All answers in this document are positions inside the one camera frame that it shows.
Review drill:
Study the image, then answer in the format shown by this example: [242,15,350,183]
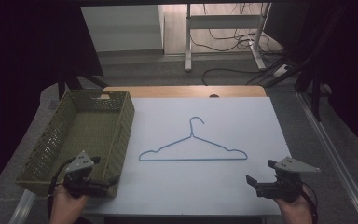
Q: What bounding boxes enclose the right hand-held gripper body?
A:
[255,156,322,203]

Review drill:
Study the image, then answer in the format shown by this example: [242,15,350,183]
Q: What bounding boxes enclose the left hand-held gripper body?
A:
[62,150,111,199]

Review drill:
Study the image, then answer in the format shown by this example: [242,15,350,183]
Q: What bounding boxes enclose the olive green plastic basket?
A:
[15,90,136,199]

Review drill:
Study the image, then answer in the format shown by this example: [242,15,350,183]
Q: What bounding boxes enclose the blue wire clothes hanger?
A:
[138,116,249,162]

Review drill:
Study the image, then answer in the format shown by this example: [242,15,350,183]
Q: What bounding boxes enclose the person's right hand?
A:
[274,184,315,224]

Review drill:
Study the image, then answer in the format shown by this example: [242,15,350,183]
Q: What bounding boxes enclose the person's left hand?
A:
[49,184,91,224]

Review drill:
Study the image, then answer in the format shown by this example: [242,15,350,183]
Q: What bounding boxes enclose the white table mat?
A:
[83,96,292,217]

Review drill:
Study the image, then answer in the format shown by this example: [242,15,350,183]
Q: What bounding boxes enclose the black stand legs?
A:
[57,73,109,101]

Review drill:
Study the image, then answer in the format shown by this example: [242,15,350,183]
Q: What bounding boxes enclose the black tripod stand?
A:
[262,3,349,123]

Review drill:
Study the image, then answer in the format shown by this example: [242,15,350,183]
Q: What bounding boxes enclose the white power strip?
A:
[272,63,291,77]

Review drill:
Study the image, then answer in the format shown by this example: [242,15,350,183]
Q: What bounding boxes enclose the wooden table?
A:
[103,85,268,99]

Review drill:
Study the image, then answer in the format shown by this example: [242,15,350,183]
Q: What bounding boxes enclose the white cabinet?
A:
[80,4,166,54]

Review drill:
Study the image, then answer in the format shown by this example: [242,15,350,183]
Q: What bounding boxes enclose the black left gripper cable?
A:
[46,158,76,220]

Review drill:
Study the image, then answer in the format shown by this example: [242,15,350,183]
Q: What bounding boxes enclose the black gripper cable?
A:
[46,158,76,220]
[302,184,320,224]

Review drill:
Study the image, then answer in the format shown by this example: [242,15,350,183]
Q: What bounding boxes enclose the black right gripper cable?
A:
[302,184,320,224]

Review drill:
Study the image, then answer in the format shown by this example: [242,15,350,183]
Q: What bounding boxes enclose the long metal floor rail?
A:
[296,92,358,224]

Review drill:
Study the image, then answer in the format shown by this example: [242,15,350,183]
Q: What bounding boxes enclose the short metal floor rail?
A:
[8,189,39,224]

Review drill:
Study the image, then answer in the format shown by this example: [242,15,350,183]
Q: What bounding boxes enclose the long black floor cable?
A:
[201,67,265,87]

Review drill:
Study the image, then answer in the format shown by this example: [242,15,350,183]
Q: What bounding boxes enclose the tangle of black floor cables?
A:
[188,3,284,54]

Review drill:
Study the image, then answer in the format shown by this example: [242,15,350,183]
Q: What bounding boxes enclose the white metal desk frame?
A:
[184,3,272,73]

